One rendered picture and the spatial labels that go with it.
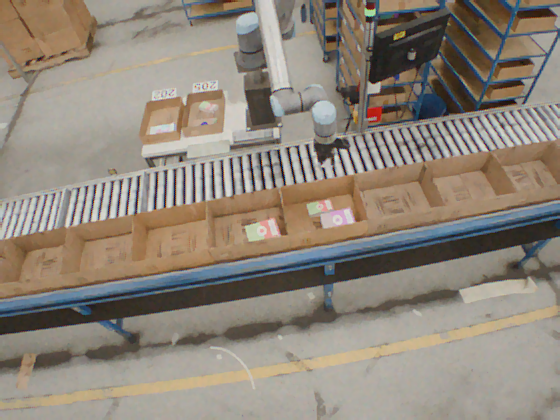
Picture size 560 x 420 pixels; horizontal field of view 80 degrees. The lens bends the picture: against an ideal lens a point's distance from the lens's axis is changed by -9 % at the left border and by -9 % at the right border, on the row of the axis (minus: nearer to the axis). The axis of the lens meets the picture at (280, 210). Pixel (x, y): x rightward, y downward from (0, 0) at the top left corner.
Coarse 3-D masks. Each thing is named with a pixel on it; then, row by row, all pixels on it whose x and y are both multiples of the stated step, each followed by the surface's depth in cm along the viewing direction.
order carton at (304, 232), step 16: (352, 176) 189; (288, 192) 193; (304, 192) 195; (320, 192) 197; (336, 192) 199; (352, 192) 197; (288, 208) 200; (304, 208) 199; (336, 208) 197; (352, 208) 196; (288, 224) 195; (304, 224) 194; (320, 224) 193; (352, 224) 173; (304, 240) 179; (320, 240) 181; (336, 240) 184
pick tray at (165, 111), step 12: (180, 96) 272; (156, 108) 280; (168, 108) 280; (180, 108) 267; (144, 120) 266; (156, 120) 273; (168, 120) 272; (180, 120) 264; (144, 132) 264; (168, 132) 252; (180, 132) 262; (144, 144) 260
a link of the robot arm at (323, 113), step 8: (320, 104) 143; (328, 104) 142; (312, 112) 143; (320, 112) 141; (328, 112) 141; (320, 120) 142; (328, 120) 141; (320, 128) 145; (328, 128) 145; (320, 136) 150; (328, 136) 149
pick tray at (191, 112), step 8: (192, 96) 275; (200, 96) 276; (208, 96) 276; (216, 96) 277; (224, 96) 273; (192, 104) 279; (200, 104) 278; (216, 104) 276; (224, 104) 272; (184, 112) 262; (192, 112) 274; (200, 112) 273; (216, 112) 271; (224, 112) 271; (184, 120) 260; (192, 120) 269; (184, 128) 253; (192, 128) 253; (200, 128) 253; (208, 128) 254; (216, 128) 254; (192, 136) 260
